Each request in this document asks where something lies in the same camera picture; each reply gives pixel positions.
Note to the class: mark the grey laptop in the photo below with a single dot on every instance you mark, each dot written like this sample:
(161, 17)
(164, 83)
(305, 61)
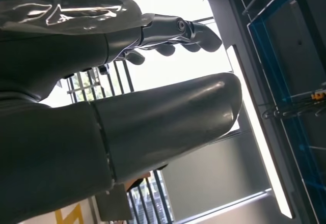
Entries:
(113, 202)

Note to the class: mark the long ceiling light strip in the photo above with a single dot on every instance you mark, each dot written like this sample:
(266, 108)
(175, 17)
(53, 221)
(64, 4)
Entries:
(254, 131)

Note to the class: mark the blue metal shelf rack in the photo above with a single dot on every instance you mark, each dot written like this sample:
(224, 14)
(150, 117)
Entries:
(293, 47)

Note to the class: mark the yellow tape rectangle outline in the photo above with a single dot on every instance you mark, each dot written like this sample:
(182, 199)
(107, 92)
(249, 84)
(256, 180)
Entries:
(59, 218)

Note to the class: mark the black yellow tool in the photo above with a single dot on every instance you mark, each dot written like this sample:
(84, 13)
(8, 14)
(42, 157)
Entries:
(318, 96)

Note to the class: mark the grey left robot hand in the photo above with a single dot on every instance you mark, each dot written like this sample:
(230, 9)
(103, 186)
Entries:
(152, 131)

